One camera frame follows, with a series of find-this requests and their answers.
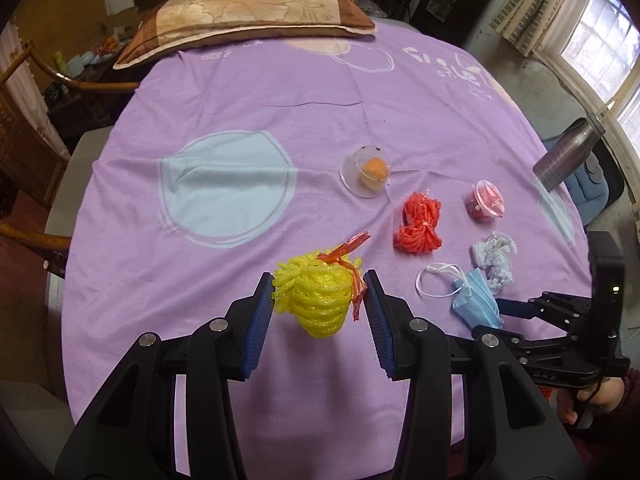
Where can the white foam fruit net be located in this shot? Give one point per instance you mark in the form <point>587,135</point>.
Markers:
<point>492,260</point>

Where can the pink plastic jelly cup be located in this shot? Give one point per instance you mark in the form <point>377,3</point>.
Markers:
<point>482,205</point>

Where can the purple printed blanket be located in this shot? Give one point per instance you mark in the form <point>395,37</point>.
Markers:
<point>225,270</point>

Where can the light blue container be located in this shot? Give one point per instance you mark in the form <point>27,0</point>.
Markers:
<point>82,60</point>

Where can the clear plastic dome cup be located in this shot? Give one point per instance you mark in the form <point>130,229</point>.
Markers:
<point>375,167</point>

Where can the pink floral curtain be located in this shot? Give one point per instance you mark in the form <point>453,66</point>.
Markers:
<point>10,42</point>

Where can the grey drinking bottle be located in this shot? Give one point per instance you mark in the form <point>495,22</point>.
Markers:
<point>565,155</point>

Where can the yellow foam fruit net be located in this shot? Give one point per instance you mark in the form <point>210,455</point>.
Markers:
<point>315,300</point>

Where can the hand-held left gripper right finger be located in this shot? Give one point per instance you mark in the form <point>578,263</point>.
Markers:
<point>377,325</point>

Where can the cardboard box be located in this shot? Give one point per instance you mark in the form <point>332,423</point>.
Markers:
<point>120,20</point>

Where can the carved wooden cabinet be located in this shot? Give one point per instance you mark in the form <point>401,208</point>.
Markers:
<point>25,145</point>

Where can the beige brick-pattern curtain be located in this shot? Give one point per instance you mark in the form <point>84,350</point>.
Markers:
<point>545,5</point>

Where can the red foam fruit net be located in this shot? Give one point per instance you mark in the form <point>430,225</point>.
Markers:
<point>417,235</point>

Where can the red plastic mesh basket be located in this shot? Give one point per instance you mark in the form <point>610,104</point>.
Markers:
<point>547,392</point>

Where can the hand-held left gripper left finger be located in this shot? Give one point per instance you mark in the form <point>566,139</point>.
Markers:
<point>257,330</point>

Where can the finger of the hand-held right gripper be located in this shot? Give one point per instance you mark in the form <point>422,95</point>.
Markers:
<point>545,347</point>
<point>510,306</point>

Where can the brown beige floral pillow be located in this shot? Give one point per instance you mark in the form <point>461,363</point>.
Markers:
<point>240,15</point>

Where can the wooden round-back armchair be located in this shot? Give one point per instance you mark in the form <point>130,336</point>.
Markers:
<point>105,85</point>

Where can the person's right hand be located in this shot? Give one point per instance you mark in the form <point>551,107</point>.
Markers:
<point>609,397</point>

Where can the blue face mask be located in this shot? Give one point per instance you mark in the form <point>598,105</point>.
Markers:
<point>475,300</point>

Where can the black office chair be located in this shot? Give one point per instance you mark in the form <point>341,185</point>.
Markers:
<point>614,180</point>

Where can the light blue seat cushion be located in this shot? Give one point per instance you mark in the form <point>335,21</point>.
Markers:
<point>590,185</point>

